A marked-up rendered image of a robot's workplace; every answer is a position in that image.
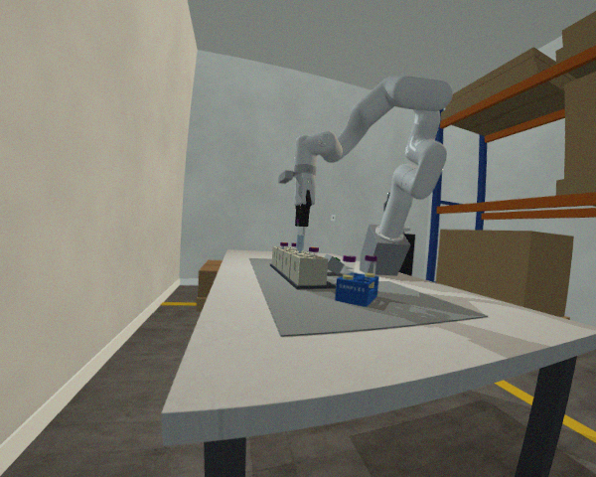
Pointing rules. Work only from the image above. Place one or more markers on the blue tube rack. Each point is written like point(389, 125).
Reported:
point(356, 292)

